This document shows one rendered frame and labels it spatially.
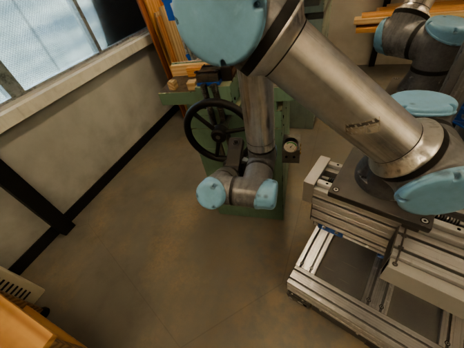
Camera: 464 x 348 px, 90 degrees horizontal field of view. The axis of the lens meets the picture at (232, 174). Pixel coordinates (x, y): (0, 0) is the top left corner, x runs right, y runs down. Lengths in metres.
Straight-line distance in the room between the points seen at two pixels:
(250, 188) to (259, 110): 0.18
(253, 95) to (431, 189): 0.34
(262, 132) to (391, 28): 0.67
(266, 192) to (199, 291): 0.99
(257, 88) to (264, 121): 0.08
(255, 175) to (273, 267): 0.92
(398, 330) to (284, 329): 0.46
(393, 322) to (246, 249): 0.75
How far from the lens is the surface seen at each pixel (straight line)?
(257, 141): 0.58
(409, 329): 1.20
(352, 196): 0.66
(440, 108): 0.56
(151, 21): 2.55
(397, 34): 1.08
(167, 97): 1.13
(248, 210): 1.55
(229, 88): 0.90
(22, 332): 1.15
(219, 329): 1.37
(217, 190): 0.55
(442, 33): 1.02
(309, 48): 0.34
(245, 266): 1.44
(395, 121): 0.41
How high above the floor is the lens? 1.31
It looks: 44 degrees down
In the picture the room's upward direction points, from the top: 13 degrees counter-clockwise
